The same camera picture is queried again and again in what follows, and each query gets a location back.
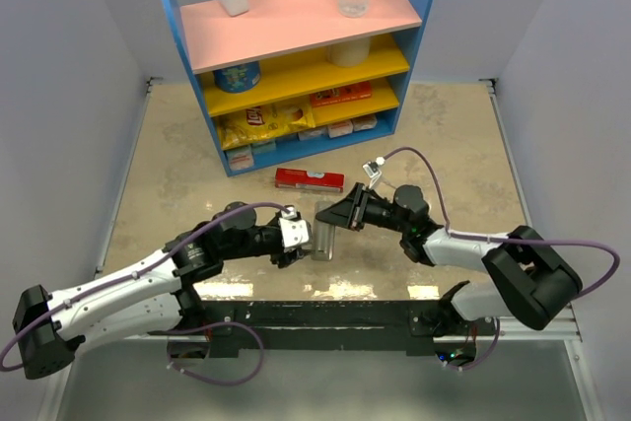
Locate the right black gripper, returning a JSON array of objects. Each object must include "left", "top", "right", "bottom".
[{"left": 316, "top": 182, "right": 410, "bottom": 235}]

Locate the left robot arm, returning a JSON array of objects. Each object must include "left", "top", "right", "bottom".
[{"left": 1, "top": 202, "right": 312, "bottom": 380}]

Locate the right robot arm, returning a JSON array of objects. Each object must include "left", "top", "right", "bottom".
[{"left": 315, "top": 183, "right": 583, "bottom": 335}]

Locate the red toothpaste box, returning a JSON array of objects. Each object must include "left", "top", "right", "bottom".
[{"left": 274, "top": 168, "right": 345, "bottom": 193}]

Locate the green tissue pack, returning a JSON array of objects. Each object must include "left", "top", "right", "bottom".
[{"left": 250, "top": 139, "right": 276, "bottom": 155}]

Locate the yellow chips bag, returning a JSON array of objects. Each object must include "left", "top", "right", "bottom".
[{"left": 216, "top": 98, "right": 316, "bottom": 150}]

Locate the orange flat box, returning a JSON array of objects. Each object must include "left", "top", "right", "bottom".
[{"left": 310, "top": 81, "right": 373, "bottom": 107}]

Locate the blue shelf unit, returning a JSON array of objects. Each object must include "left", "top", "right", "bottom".
[{"left": 161, "top": 0, "right": 433, "bottom": 170}]

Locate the blue round tin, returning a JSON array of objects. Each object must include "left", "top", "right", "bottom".
[{"left": 213, "top": 61, "right": 261, "bottom": 94}]

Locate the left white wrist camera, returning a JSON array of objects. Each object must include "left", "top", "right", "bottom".
[{"left": 278, "top": 206, "right": 312, "bottom": 251}]

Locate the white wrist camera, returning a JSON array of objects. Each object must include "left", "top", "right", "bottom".
[
  {"left": 362, "top": 157, "right": 386, "bottom": 189},
  {"left": 278, "top": 206, "right": 312, "bottom": 251}
]

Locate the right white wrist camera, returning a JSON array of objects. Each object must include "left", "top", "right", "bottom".
[{"left": 362, "top": 157, "right": 386, "bottom": 189}]

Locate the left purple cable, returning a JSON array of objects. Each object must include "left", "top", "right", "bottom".
[{"left": 0, "top": 201, "right": 292, "bottom": 373}]

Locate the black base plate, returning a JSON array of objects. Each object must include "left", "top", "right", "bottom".
[{"left": 176, "top": 300, "right": 477, "bottom": 366}]

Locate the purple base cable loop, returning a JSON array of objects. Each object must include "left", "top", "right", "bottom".
[{"left": 166, "top": 311, "right": 268, "bottom": 384}]

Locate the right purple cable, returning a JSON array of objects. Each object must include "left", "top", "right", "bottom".
[{"left": 382, "top": 146, "right": 621, "bottom": 304}]

